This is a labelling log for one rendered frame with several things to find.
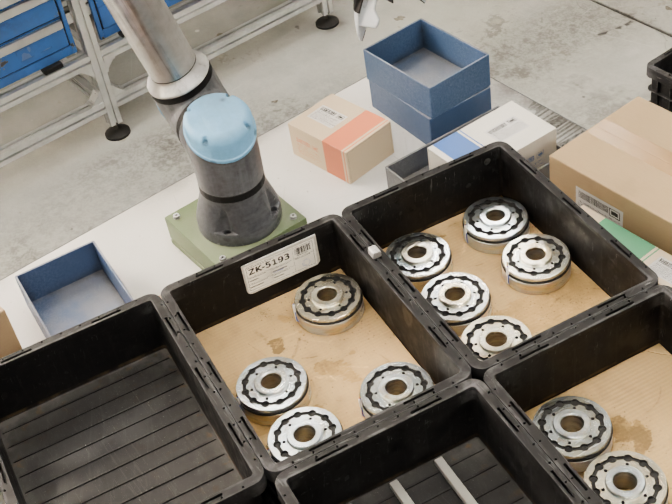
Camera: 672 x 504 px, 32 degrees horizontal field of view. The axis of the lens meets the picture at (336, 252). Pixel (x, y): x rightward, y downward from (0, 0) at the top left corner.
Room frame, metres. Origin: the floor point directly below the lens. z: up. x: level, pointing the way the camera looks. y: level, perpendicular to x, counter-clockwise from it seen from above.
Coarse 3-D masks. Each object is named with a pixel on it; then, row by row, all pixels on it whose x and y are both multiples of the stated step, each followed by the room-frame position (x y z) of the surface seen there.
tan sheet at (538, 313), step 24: (456, 216) 1.43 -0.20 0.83; (456, 240) 1.37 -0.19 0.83; (456, 264) 1.32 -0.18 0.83; (480, 264) 1.31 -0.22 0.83; (504, 288) 1.25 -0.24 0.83; (576, 288) 1.22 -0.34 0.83; (600, 288) 1.21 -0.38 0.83; (504, 312) 1.20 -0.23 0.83; (528, 312) 1.19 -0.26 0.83; (552, 312) 1.18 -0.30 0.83; (576, 312) 1.17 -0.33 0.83
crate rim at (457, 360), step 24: (336, 216) 1.37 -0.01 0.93; (288, 240) 1.33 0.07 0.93; (360, 240) 1.30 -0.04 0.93; (216, 264) 1.31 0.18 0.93; (168, 288) 1.27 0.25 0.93; (192, 336) 1.17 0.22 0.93; (432, 336) 1.08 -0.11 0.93; (456, 360) 1.03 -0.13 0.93; (216, 384) 1.07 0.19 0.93; (456, 384) 0.99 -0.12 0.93; (240, 408) 1.02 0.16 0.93; (408, 408) 0.97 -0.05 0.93; (264, 456) 0.93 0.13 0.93
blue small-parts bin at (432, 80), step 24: (432, 24) 2.00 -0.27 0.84; (384, 48) 1.98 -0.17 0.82; (408, 48) 2.01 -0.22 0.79; (432, 48) 2.00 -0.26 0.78; (456, 48) 1.94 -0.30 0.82; (384, 72) 1.90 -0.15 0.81; (408, 72) 1.95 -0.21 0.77; (432, 72) 1.93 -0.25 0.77; (456, 72) 1.82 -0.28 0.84; (480, 72) 1.85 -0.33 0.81; (408, 96) 1.84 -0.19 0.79; (432, 96) 1.79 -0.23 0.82; (456, 96) 1.82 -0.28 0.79
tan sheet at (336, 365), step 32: (256, 320) 1.28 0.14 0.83; (288, 320) 1.26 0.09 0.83; (224, 352) 1.22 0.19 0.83; (256, 352) 1.21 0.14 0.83; (288, 352) 1.20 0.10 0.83; (320, 352) 1.19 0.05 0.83; (352, 352) 1.18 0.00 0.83; (384, 352) 1.16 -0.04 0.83; (320, 384) 1.13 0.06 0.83; (352, 384) 1.11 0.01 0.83; (352, 416) 1.06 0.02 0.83
